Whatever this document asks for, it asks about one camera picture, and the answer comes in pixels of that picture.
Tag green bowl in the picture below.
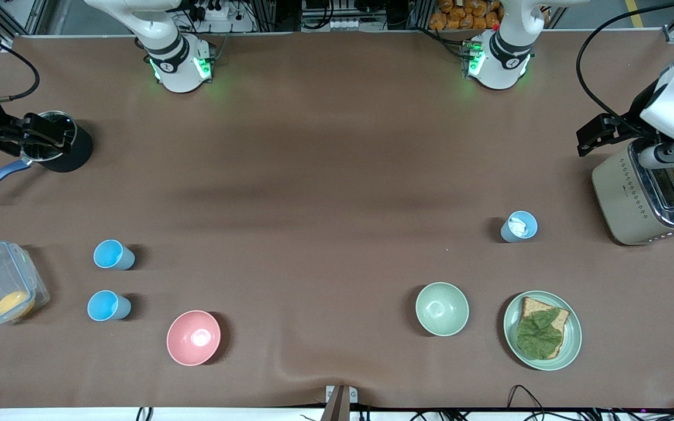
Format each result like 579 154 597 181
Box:
415 282 470 337

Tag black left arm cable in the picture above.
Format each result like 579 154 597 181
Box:
576 0 674 138

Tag orange fruit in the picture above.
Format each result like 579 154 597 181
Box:
0 290 36 320

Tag green lettuce leaf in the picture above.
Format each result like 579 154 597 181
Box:
516 308 565 360

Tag blue cup with paper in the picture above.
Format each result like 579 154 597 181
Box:
500 210 539 243

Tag bag of orange buns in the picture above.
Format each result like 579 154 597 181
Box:
428 0 505 32

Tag black looped cable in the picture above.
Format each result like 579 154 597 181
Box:
507 384 548 419

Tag beige toaster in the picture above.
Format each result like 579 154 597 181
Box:
592 143 674 247

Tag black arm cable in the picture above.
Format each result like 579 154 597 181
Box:
576 0 674 138
0 38 41 107

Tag green plate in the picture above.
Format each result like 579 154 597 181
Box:
503 290 583 372

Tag metal table bracket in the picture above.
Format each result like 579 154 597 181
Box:
321 384 359 421

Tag brown table cover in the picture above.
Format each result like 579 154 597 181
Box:
0 29 674 410

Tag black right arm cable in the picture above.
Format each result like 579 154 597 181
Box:
0 38 41 107

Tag brown bread slice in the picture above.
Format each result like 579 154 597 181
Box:
518 296 570 360

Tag pink bowl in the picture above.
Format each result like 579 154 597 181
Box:
166 310 222 367

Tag blue plastic cup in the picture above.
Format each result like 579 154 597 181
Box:
87 290 132 322
93 239 136 271

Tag black saucepan with blue handle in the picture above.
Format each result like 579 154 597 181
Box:
0 110 94 202

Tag white power strip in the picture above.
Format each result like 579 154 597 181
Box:
188 0 231 22

